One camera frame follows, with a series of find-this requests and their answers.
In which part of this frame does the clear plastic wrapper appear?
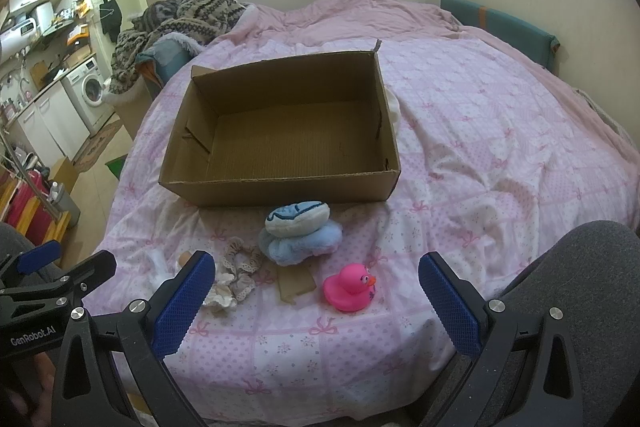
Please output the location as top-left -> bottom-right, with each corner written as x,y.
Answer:
141,249 -> 175,293

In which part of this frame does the beige lace scrunchie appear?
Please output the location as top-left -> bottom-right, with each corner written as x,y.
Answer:
216,237 -> 265,303

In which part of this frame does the pink rubber duck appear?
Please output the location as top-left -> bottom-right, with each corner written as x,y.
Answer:
322,263 -> 376,313

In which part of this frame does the blue plush toy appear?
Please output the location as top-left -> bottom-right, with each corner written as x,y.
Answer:
258,200 -> 343,267

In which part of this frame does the white ruffled scrunchie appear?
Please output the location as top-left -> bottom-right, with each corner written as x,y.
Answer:
202,273 -> 238,313

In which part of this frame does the grey trash bin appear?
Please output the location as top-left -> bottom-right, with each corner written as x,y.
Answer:
48,181 -> 80,229

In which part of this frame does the red suitcase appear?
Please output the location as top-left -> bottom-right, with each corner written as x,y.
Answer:
1,168 -> 53,246

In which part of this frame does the wooden chair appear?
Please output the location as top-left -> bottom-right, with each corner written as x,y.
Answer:
1,178 -> 70,246

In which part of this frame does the green dustpan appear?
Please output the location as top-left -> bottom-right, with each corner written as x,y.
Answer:
105,155 -> 127,180

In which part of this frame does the brown cardboard piece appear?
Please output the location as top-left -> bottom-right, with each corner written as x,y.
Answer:
277,265 -> 317,305

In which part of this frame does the white kitchen cabinet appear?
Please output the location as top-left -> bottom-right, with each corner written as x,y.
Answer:
17,81 -> 90,167

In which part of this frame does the white washing machine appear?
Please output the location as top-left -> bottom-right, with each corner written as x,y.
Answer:
61,55 -> 114,136

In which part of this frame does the white cloth behind box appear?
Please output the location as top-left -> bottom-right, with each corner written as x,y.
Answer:
385,87 -> 401,130

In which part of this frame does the brown cardboard box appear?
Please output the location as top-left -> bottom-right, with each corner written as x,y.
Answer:
158,49 -> 401,207

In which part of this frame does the white water heater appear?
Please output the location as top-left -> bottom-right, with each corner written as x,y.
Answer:
1,17 -> 38,55

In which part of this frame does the teal blue pillow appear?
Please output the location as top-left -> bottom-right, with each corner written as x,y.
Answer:
134,32 -> 205,91

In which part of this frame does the teal headboard cushion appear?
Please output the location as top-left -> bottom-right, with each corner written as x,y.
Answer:
439,0 -> 560,72

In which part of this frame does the patterned knit blanket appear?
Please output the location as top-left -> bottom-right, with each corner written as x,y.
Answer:
107,0 -> 248,104

